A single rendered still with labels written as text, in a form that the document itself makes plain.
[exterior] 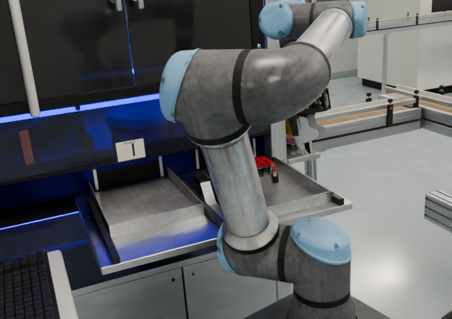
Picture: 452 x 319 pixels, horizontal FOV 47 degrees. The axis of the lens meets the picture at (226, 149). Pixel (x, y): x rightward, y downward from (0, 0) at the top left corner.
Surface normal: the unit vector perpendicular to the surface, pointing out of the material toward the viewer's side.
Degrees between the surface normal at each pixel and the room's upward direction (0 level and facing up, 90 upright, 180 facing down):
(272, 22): 80
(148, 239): 0
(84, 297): 90
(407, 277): 0
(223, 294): 90
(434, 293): 0
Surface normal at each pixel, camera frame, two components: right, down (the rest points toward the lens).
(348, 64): 0.39, 0.27
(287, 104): 0.44, 0.55
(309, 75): 0.61, -0.09
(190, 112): -0.35, 0.72
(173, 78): -0.41, -0.15
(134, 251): -0.07, -0.95
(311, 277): -0.38, 0.33
